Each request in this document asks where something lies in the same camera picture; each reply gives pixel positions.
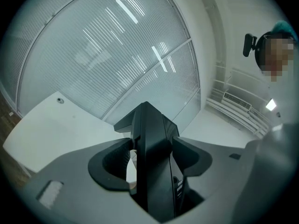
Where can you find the frosted striped glass partition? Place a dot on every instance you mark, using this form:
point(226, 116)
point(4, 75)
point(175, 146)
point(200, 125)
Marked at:
point(105, 55)

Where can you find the white table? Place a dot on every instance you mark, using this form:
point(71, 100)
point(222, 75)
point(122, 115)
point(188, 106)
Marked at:
point(58, 129)

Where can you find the white air vent grille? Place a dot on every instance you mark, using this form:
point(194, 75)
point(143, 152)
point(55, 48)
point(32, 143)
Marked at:
point(237, 101)

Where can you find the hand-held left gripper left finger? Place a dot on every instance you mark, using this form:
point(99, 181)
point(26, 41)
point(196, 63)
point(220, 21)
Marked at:
point(105, 171)

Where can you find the black head-mounted camera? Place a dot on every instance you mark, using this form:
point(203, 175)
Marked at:
point(248, 44)

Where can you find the person's head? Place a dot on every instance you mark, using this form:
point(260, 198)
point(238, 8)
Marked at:
point(278, 55)

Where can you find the square ceiling light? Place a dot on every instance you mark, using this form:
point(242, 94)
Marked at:
point(271, 104)

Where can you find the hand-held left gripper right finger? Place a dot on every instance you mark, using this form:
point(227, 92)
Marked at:
point(191, 160)

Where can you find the black telephone handset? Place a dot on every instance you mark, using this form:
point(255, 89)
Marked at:
point(153, 148)

